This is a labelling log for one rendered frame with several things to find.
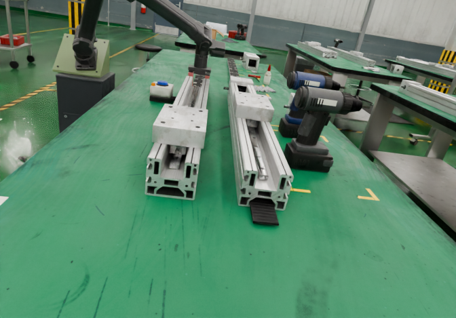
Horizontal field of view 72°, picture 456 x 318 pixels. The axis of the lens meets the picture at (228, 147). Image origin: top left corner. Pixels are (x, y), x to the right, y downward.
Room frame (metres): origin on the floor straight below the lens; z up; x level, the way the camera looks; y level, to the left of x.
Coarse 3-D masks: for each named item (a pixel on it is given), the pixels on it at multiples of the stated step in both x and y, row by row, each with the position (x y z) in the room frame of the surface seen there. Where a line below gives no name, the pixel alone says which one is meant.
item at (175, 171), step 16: (192, 80) 1.32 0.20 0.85; (208, 80) 1.31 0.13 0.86; (176, 96) 0.99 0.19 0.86; (192, 96) 1.11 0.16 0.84; (160, 144) 0.60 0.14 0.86; (160, 160) 0.53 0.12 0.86; (176, 160) 0.59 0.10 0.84; (192, 160) 0.55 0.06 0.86; (160, 176) 0.53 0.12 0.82; (176, 176) 0.55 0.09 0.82; (192, 176) 0.54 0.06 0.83; (160, 192) 0.54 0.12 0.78; (176, 192) 0.55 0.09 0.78; (192, 192) 0.56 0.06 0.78
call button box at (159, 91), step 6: (156, 84) 1.19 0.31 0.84; (168, 84) 1.22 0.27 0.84; (150, 90) 1.16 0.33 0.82; (156, 90) 1.16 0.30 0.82; (162, 90) 1.16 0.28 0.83; (168, 90) 1.16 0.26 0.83; (150, 96) 1.16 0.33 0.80; (156, 96) 1.16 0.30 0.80; (162, 96) 1.16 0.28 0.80; (168, 96) 1.16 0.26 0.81; (174, 96) 1.20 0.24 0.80; (168, 102) 1.16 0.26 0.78
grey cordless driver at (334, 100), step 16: (304, 96) 0.77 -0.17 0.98; (320, 96) 0.78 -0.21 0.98; (336, 96) 0.79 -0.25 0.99; (320, 112) 0.79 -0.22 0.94; (336, 112) 0.79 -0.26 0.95; (304, 128) 0.79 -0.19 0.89; (320, 128) 0.79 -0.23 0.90; (288, 144) 0.82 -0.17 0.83; (304, 144) 0.79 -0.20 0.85; (320, 144) 0.81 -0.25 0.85; (288, 160) 0.77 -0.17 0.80; (304, 160) 0.77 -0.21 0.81; (320, 160) 0.77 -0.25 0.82
